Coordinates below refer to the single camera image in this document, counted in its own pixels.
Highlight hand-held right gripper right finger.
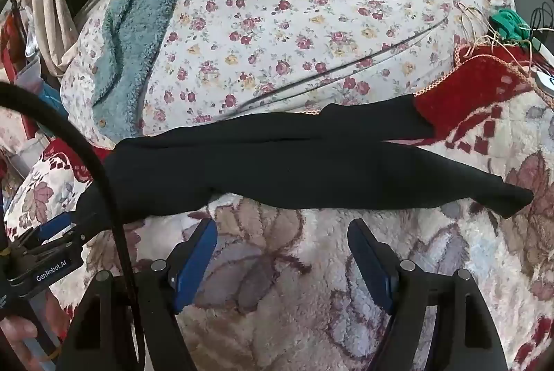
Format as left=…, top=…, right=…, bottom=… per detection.
left=347, top=218, right=509, bottom=371

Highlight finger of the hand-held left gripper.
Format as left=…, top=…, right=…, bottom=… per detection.
left=17, top=212, right=74, bottom=247
left=24, top=216, right=102, bottom=257

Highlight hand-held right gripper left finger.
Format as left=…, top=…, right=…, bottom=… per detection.
left=56, top=219, right=218, bottom=371

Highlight black pants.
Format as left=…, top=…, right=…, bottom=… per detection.
left=71, top=95, right=534, bottom=225

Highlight person's left hand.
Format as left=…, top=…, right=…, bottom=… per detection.
left=0, top=317, right=41, bottom=371

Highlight red and white floral blanket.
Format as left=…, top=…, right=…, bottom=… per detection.
left=4, top=46, right=554, bottom=371

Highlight clear plastic bag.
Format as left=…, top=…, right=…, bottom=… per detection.
left=13, top=58, right=45, bottom=95

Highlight teal fleece jacket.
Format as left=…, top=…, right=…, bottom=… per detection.
left=92, top=0, right=217, bottom=140

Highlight beige curtain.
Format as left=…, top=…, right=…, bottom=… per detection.
left=15, top=0, right=81, bottom=78

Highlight floral print quilt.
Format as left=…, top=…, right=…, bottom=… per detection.
left=61, top=0, right=516, bottom=138

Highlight white device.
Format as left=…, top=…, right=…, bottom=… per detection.
left=531, top=34, right=554, bottom=97

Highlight green cloth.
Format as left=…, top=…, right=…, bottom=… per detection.
left=489, top=8, right=531, bottom=47

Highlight black cable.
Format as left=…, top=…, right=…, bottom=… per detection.
left=0, top=82, right=148, bottom=371

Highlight thin black cord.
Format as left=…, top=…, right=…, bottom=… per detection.
left=528, top=5, right=554, bottom=39

